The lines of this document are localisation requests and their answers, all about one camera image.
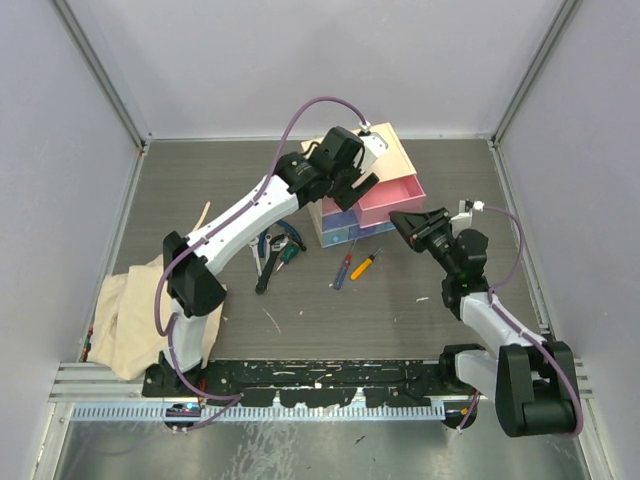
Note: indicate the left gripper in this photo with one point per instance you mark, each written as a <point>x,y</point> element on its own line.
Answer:
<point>346,193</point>

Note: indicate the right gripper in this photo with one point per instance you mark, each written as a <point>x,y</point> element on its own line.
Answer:
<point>411,226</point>

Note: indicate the large pink drawer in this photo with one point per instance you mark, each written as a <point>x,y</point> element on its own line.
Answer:
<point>401,194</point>

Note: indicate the cream drawer cabinet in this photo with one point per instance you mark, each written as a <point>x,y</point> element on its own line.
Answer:
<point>395,163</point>

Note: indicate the black adjustable wrench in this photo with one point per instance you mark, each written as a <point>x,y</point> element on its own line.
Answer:
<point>276,244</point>

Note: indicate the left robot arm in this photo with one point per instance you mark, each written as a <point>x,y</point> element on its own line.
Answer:
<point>339,168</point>

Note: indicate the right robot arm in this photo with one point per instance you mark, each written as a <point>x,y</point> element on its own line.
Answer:
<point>531,380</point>

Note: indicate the wide purple drawer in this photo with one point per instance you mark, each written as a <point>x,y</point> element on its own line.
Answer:
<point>345,220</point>

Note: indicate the small purple drawer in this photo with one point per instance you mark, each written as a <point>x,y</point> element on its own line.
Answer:
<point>355,233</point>

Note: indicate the left light blue drawer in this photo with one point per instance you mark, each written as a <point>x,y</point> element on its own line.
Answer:
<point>334,237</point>

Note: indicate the silver open end wrench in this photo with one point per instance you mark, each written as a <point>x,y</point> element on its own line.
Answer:
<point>254,247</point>

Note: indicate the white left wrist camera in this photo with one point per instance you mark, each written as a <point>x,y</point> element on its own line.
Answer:
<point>375,145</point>

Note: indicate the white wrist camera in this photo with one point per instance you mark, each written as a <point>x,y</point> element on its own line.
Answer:
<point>375,145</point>
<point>464,218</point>

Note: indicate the orange handled screwdriver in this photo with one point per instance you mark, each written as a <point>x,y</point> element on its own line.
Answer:
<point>364,265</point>

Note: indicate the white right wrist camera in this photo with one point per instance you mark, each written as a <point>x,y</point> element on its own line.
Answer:
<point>464,218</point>

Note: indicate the red blue handled screwdriver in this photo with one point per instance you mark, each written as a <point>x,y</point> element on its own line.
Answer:
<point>344,267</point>

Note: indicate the blue handled pliers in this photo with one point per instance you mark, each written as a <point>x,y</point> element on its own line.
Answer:
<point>289,230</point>

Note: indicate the green handled screwdriver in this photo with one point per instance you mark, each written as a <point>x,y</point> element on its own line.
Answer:
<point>289,252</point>

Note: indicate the slotted cable duct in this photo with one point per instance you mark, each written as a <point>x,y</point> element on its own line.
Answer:
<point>157,411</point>

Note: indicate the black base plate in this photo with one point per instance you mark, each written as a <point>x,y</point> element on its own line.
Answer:
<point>314,384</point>

